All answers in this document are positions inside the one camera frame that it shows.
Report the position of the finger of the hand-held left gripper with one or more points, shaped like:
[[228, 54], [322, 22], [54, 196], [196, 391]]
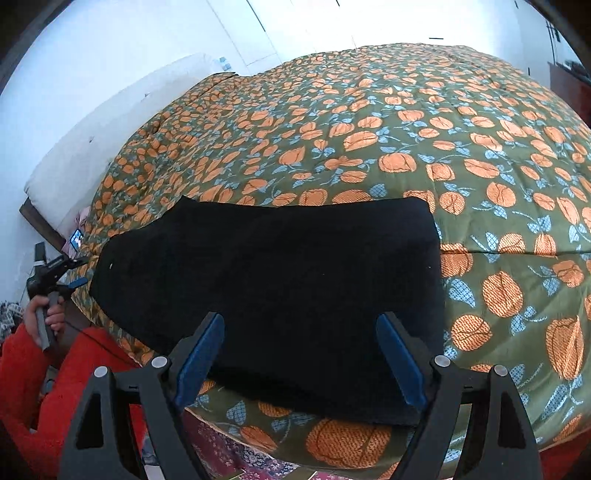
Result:
[[76, 282], [69, 264]]

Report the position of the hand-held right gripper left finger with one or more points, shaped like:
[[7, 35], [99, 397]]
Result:
[[198, 364]]

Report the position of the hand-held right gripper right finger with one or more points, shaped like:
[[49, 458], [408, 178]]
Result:
[[402, 364]]

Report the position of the black pants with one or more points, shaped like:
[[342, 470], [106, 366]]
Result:
[[277, 286]]

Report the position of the person's left forearm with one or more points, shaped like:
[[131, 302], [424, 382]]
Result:
[[27, 369]]

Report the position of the person's left hand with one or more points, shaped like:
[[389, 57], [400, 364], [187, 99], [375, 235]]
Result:
[[30, 321]]

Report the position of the blue patterned packet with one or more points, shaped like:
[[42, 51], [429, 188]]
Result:
[[76, 237]]

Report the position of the pink cloth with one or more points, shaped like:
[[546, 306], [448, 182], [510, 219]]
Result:
[[85, 217]]

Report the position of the pink floral bed sheet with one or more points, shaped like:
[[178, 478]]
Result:
[[221, 445]]

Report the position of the cream padded headboard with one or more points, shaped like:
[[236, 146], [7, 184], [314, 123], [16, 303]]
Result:
[[115, 138]]

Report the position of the red fleece garment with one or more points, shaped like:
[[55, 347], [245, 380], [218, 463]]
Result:
[[23, 443]]

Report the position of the green quilt with orange flowers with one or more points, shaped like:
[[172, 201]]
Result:
[[415, 138]]

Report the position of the brown wooden cabinet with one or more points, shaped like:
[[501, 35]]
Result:
[[561, 90]]

